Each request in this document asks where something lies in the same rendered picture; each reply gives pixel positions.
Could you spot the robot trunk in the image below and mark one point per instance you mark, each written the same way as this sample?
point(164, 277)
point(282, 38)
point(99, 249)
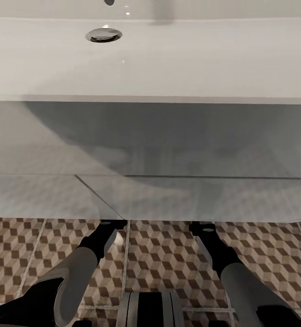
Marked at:
point(150, 309)

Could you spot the furniture sink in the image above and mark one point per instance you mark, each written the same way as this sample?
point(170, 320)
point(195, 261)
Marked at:
point(170, 110)

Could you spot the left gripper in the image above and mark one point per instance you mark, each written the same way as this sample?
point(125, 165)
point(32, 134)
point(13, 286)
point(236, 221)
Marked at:
point(119, 223)

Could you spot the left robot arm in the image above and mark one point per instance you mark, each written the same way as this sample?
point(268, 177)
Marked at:
point(53, 300)

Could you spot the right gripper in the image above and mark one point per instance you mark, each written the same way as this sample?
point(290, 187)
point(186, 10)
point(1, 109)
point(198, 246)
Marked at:
point(195, 228)

